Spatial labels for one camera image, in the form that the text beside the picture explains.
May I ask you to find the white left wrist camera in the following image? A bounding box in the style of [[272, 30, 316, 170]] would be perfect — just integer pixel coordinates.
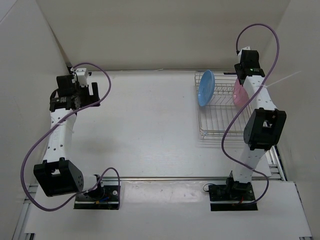
[[70, 67, 89, 88]]

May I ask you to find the chrome wire dish rack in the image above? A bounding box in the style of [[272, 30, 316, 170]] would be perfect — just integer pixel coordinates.
[[194, 71, 253, 141]]

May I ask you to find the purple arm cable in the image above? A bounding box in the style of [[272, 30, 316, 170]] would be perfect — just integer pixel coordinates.
[[221, 23, 280, 207], [21, 62, 121, 211]]

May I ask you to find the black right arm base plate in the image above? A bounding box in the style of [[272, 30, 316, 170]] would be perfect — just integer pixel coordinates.
[[202, 183, 258, 212]]

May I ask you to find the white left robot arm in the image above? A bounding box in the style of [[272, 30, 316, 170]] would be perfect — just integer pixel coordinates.
[[33, 68, 105, 200]]

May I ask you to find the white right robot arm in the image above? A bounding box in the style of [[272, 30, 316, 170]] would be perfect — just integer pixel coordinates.
[[224, 47, 287, 200]]

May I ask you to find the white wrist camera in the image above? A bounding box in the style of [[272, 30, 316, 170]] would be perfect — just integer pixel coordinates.
[[70, 67, 89, 88], [236, 46, 251, 56]]

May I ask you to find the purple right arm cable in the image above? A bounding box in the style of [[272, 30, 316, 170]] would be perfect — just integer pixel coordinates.
[[221, 23, 280, 207]]

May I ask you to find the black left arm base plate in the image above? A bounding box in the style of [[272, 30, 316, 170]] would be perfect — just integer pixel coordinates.
[[73, 183, 121, 210]]

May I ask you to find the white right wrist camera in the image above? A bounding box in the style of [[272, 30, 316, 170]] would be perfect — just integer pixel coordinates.
[[236, 46, 251, 56]]

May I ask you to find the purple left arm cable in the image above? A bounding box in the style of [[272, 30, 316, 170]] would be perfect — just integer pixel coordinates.
[[21, 62, 121, 211]]

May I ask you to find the aluminium front table rail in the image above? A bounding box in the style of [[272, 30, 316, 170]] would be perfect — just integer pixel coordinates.
[[102, 176, 231, 181]]

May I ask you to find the white cable tie right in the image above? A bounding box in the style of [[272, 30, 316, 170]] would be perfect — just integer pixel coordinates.
[[263, 70, 302, 89]]

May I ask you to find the blue plastic plate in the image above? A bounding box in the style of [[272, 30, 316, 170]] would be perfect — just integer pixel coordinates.
[[197, 70, 215, 107]]

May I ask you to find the pink plastic plate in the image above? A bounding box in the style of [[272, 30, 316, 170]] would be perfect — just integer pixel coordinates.
[[233, 79, 250, 109]]

